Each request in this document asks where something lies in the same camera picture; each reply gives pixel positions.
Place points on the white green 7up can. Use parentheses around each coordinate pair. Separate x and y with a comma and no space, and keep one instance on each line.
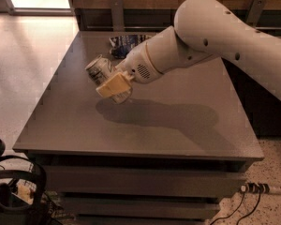
(103,66)

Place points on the right metal wall bracket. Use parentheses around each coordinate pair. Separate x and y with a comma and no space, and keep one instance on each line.
(254,13)

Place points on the blue crumpled chip bag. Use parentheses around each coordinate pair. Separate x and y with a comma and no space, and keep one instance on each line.
(122,45)

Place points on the metal wall bracket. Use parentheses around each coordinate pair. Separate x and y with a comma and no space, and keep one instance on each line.
(117,15)
(254,13)

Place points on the left metal wall bracket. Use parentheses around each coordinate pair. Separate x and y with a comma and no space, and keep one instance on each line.
(117,15)

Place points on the white power strip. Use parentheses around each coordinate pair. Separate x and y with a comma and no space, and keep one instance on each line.
(261,188)

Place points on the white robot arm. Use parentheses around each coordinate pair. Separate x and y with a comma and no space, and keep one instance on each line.
(202,30)

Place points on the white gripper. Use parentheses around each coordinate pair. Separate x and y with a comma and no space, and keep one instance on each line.
(138,64)

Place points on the grey drawer cabinet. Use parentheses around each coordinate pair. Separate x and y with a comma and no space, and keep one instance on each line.
(167,156)

